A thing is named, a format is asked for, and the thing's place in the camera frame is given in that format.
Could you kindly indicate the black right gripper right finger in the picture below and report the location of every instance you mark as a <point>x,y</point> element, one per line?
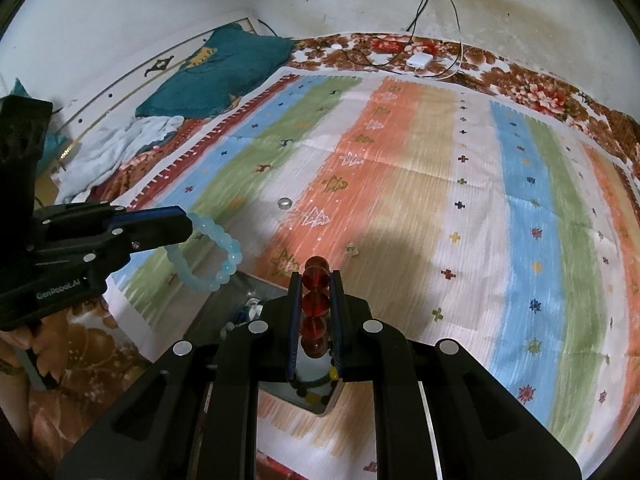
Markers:
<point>364,348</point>

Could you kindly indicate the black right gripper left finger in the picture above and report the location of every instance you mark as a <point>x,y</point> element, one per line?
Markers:
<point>265,350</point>

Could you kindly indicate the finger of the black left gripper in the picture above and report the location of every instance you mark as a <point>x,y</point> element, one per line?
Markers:
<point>135,215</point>
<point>129,236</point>

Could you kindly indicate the left hand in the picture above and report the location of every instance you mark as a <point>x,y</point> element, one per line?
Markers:
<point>16,352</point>

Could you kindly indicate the white crumpled cloth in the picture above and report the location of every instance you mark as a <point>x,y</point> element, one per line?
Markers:
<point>100,153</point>

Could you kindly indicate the floral brown bedsheet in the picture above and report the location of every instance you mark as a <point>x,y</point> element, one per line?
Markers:
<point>137,400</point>

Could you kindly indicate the teal pillow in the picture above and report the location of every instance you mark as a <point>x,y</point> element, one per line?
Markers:
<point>231,64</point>

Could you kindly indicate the white charger adapter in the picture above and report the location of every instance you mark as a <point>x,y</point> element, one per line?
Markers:
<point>419,60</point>

